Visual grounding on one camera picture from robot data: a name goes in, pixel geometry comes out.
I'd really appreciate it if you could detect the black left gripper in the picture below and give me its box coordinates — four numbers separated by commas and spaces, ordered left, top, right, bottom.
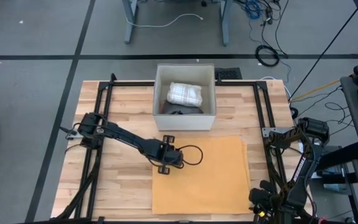
152, 134, 185, 175

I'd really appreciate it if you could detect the beige fabric box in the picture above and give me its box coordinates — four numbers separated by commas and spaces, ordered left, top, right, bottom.
152, 63, 218, 132

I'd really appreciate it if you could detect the yellow towel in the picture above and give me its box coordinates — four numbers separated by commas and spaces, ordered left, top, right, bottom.
151, 135, 252, 216

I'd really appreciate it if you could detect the grey towel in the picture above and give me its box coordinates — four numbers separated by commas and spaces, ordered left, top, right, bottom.
161, 100, 204, 116

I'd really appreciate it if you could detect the white checked towel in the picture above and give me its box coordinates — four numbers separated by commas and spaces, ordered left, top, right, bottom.
166, 82, 204, 108

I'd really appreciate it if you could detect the black perforated floor panel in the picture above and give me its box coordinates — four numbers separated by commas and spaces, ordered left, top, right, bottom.
214, 67, 244, 81

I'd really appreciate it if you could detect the thin black pole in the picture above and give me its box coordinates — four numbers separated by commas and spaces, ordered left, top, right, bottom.
287, 0, 358, 102

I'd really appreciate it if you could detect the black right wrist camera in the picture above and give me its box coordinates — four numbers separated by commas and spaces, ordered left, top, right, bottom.
248, 179, 277, 205

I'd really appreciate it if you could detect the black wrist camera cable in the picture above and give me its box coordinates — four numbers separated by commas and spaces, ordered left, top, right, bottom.
178, 144, 204, 167

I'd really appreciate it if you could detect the black aluminium table frame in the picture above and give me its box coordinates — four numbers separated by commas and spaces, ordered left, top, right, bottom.
54, 73, 318, 224

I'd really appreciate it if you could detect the grey metal base plate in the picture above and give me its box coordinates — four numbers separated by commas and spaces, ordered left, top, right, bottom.
262, 126, 293, 138
64, 130, 83, 140

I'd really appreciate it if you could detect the coiled black cable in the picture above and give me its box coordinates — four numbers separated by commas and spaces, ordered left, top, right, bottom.
254, 44, 281, 68

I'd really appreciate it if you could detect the grey desk leg frame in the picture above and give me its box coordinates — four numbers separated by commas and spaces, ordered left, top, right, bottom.
121, 0, 234, 47

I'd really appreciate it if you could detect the yellow cable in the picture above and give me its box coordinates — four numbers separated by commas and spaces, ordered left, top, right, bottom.
288, 63, 358, 102

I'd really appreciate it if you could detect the white floor cable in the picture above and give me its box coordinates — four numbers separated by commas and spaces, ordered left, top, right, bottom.
126, 12, 204, 29

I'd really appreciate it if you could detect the blue cable bundle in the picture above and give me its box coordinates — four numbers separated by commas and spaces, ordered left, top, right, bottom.
244, 0, 262, 20

